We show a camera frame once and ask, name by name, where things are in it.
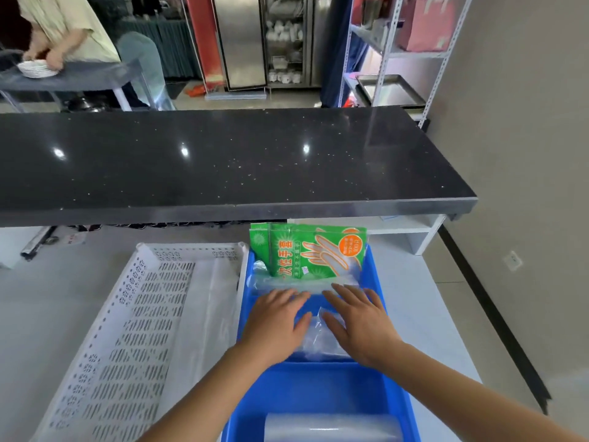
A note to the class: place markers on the clear plastic bag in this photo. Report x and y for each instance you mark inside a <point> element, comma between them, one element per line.
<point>320,340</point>

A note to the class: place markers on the red banner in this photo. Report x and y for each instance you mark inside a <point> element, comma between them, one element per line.
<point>205,36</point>

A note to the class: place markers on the white wall socket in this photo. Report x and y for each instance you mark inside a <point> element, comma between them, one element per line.
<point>512,260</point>

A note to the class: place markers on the white metal shelving rack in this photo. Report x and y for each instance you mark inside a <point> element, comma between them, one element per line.
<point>391,55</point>

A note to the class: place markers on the metal pot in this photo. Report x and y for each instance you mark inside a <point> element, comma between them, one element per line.
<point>87,104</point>

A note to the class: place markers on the person's left forearm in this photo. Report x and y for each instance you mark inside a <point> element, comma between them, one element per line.
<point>216,395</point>

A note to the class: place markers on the person's right hand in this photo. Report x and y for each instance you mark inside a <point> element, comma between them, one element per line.
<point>368,331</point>

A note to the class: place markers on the clear plastic chair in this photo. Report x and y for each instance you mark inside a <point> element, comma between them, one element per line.
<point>145,68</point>

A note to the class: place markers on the blue cloth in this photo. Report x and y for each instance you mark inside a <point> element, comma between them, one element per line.
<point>338,50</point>

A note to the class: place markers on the person's right forearm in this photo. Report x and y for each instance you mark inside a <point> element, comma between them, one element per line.
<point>460,395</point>

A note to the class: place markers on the roll of clear plastic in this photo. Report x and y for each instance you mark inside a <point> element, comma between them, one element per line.
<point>331,429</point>

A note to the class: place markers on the stack of white plates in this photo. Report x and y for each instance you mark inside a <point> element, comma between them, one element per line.
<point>37,69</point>

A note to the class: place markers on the person's left hand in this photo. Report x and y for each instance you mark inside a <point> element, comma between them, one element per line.
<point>271,322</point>

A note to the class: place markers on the green table skirt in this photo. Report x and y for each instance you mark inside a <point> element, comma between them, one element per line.
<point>170,45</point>

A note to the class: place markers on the pink box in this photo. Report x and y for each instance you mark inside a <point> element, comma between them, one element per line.
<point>425,22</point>

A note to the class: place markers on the person's left little finger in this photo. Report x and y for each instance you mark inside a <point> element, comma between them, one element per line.
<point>260,306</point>

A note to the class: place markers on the small green glove packet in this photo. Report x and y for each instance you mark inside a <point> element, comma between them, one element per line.
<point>258,243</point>

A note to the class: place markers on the person's left middle finger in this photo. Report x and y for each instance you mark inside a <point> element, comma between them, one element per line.
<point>286,299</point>

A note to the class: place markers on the large green glove packet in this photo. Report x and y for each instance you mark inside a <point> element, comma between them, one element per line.
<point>299,253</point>

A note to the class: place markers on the person's left thumb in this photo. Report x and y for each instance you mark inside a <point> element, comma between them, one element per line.
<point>303,325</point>

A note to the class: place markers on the black metal bar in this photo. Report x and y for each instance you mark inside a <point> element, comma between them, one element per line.
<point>37,243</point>

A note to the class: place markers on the crumpled clear plastic sheet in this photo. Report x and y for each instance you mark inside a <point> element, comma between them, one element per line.
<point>294,283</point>

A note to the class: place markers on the stainless steel cabinet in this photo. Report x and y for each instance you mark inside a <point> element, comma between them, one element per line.
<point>239,41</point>

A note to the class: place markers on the person's right little finger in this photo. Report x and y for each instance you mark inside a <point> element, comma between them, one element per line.
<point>376,302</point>

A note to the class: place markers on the black speckled stone counter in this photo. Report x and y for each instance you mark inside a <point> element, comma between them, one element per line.
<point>230,165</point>

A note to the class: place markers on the group of white crockery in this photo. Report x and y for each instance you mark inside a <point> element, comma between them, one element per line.
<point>285,34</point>

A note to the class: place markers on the blue plastic bin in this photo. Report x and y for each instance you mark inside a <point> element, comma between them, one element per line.
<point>322,391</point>

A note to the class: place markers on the person's right middle finger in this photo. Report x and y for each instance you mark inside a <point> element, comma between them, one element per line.
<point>349,299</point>

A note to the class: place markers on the white perforated plastic basket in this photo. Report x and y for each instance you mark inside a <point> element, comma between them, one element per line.
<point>133,326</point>

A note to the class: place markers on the metal baking tray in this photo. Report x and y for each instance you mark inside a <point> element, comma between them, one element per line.
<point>391,91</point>

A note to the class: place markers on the person's right thumb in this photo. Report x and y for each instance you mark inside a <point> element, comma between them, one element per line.
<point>333,329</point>

